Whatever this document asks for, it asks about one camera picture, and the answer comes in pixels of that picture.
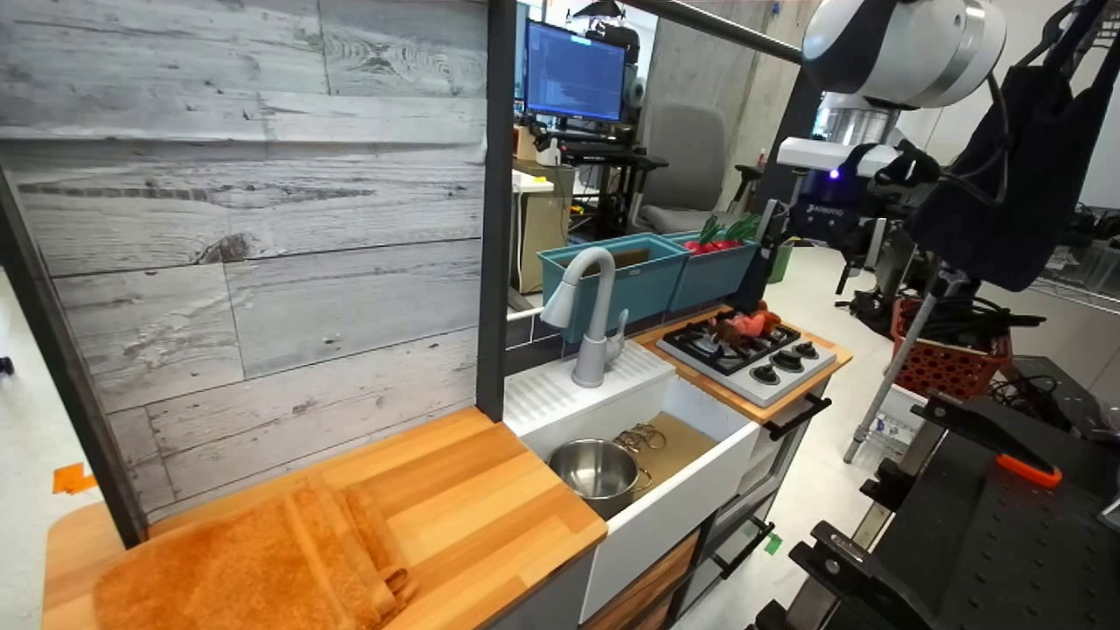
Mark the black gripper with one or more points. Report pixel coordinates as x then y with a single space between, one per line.
844 209

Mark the orange plush toy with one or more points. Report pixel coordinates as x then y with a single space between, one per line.
750 322

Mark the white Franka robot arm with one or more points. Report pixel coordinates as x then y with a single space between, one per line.
864 63

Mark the toy gas stove top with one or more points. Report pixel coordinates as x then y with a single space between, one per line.
756 370

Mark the grey office chair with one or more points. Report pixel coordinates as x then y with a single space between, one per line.
692 160

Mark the black hanging bag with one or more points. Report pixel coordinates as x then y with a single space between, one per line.
998 209

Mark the red perforated crate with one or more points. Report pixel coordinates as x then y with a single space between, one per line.
965 374

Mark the teal storage bin left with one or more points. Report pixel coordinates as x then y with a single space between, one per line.
644 281

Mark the grey kitchen faucet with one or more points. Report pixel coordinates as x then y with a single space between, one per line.
601 347

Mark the computer monitor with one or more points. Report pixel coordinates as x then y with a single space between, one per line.
570 75

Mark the brown cardboard sink liner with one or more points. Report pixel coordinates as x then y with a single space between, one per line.
664 447

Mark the steel mixing bowl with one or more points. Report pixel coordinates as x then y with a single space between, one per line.
597 472

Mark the black perforated mount table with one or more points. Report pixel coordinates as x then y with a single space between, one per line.
1007 526

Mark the black metal frame post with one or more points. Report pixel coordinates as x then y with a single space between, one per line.
501 25

